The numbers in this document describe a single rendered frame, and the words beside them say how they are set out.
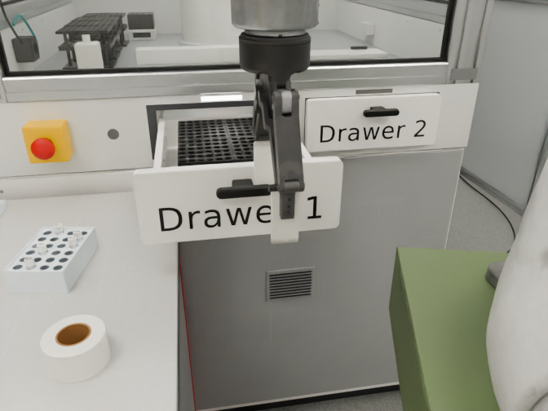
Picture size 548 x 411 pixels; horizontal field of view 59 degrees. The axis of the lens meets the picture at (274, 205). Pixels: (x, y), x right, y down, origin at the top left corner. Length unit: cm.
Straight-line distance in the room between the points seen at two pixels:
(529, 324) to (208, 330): 108
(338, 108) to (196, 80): 29
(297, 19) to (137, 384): 42
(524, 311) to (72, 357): 47
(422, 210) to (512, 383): 99
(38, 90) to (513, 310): 90
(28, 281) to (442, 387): 55
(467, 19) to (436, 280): 65
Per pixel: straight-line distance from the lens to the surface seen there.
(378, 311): 133
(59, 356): 59
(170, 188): 67
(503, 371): 24
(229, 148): 81
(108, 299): 72
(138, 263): 78
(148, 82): 97
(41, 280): 75
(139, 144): 100
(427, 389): 45
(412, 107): 107
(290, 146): 47
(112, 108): 99
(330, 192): 70
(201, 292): 118
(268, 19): 48
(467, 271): 60
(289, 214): 50
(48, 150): 96
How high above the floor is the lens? 118
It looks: 27 degrees down
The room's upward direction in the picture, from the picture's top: straight up
